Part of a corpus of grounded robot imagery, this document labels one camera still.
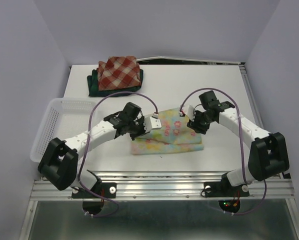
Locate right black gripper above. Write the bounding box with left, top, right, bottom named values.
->
left=186, top=108, right=215, bottom=135

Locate pastel floral skirt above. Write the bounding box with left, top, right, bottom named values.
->
left=130, top=108, right=204, bottom=155

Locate red plaid skirt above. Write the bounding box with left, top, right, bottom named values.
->
left=96, top=55, right=142, bottom=91

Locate green plaid skirt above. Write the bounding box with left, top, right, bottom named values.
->
left=87, top=69, right=144, bottom=98

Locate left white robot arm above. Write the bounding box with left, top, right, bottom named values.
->
left=38, top=102, right=151, bottom=197

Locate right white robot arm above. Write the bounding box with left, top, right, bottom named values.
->
left=179, top=89, right=290, bottom=195

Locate white plastic basket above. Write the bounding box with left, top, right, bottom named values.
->
left=30, top=97, right=96, bottom=163

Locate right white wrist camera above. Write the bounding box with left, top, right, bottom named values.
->
left=179, top=105, right=195, bottom=122

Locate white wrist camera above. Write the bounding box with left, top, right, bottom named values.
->
left=179, top=105, right=195, bottom=122
left=143, top=116, right=162, bottom=133

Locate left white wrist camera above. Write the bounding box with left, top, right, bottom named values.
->
left=143, top=116, right=162, bottom=133

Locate aluminium frame rail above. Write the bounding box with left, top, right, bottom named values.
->
left=29, top=171, right=295, bottom=201

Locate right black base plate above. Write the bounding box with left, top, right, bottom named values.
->
left=200, top=181, right=250, bottom=198

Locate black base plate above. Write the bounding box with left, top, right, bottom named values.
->
left=71, top=182, right=117, bottom=199
left=200, top=181, right=250, bottom=198

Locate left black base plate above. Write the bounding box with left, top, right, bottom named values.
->
left=71, top=182, right=117, bottom=199

